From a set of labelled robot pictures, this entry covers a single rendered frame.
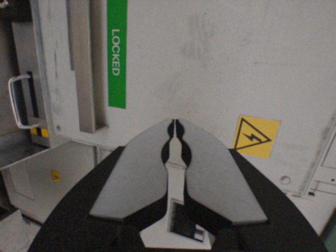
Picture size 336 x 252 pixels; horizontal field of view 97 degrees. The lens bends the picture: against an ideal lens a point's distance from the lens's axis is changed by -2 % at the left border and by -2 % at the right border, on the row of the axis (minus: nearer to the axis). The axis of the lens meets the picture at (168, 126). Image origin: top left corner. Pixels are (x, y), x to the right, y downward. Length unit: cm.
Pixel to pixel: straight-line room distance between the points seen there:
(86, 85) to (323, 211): 72
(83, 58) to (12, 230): 57
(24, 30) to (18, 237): 58
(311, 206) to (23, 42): 84
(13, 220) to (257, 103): 69
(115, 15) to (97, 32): 4
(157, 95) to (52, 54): 22
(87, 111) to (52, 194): 86
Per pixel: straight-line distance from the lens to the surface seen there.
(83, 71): 27
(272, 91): 24
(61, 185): 100
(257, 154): 26
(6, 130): 46
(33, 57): 40
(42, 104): 40
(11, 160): 41
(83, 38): 27
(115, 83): 28
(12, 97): 39
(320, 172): 63
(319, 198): 68
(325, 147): 28
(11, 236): 71
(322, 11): 26
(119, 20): 28
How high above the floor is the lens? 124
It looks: 15 degrees down
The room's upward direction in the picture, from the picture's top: 100 degrees clockwise
